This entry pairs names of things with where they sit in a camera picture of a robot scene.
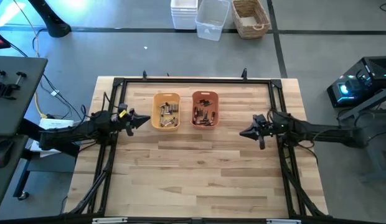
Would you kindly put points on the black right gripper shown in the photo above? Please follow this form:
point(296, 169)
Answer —
point(267, 127)

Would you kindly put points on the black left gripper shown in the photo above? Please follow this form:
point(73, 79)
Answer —
point(119, 119)

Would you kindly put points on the yellow plastic bin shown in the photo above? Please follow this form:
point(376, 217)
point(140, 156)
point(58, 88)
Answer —
point(157, 99)

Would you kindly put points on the orange plastic bin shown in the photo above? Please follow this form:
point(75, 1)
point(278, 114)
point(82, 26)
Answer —
point(207, 95)

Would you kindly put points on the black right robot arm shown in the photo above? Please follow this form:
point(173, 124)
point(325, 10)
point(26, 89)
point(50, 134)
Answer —
point(320, 132)

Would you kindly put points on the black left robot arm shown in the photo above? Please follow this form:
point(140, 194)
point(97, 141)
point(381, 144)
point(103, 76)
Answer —
point(74, 130)

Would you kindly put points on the white booklet box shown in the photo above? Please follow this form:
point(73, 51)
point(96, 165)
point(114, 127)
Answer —
point(56, 123)

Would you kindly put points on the white power adapter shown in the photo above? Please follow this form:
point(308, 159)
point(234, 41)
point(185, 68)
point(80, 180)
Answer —
point(55, 92)

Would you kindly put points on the woven wicker basket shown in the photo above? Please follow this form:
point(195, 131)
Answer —
point(239, 21)

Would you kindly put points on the white stacked plastic bins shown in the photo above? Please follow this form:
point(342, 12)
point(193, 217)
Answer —
point(184, 15)

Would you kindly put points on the clear plastic bin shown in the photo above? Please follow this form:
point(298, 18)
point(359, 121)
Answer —
point(211, 21)

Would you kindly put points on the dark grey desk top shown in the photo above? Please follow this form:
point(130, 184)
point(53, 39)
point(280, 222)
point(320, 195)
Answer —
point(18, 102)

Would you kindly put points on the grey metal side table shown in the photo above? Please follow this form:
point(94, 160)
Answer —
point(375, 161)

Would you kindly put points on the black stand base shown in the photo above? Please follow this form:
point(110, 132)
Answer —
point(53, 25)

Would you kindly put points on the black clamp device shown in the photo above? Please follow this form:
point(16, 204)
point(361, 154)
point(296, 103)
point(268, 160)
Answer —
point(4, 90)

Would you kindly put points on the black computer mouse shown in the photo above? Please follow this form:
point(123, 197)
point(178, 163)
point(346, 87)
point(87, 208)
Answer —
point(3, 151)

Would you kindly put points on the black RGB computer tower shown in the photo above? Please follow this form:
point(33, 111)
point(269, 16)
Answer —
point(376, 68)

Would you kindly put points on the black desk top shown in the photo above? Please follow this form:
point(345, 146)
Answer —
point(6, 186)

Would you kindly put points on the black device red screen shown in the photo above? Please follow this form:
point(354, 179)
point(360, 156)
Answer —
point(0, 39)

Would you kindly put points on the black frame clamp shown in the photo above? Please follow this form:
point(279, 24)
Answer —
point(144, 75)
point(244, 74)

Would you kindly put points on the silver frame bracket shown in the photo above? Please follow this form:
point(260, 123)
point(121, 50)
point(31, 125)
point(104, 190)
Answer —
point(283, 221)
point(109, 220)

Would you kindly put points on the black desk base frame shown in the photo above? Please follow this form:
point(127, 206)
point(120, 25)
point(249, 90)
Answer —
point(25, 127)

